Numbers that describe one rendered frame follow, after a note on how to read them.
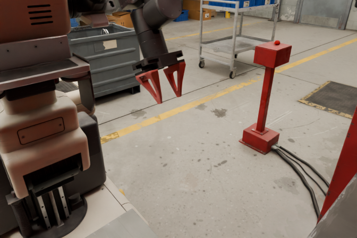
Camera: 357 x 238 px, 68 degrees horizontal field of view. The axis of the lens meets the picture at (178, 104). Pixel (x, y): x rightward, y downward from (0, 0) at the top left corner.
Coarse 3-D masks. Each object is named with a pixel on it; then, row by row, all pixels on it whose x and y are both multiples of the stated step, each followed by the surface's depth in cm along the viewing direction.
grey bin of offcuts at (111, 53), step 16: (80, 32) 294; (96, 32) 306; (112, 32) 318; (128, 32) 267; (80, 48) 243; (96, 48) 253; (112, 48) 263; (128, 48) 275; (96, 64) 258; (112, 64) 270; (128, 64) 281; (96, 80) 264; (112, 80) 275; (128, 80) 289; (96, 96) 269
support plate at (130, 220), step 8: (120, 216) 30; (128, 216) 30; (136, 216) 30; (112, 224) 29; (120, 224) 29; (128, 224) 29; (136, 224) 29; (144, 224) 29; (96, 232) 28; (104, 232) 28; (112, 232) 28; (120, 232) 28; (128, 232) 28; (136, 232) 28; (144, 232) 28; (152, 232) 28
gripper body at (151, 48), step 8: (144, 32) 56; (152, 32) 56; (160, 32) 57; (144, 40) 56; (152, 40) 56; (160, 40) 56; (144, 48) 56; (152, 48) 56; (160, 48) 56; (144, 56) 57; (152, 56) 54; (160, 56) 56; (176, 56) 59; (136, 64) 56; (144, 64) 54
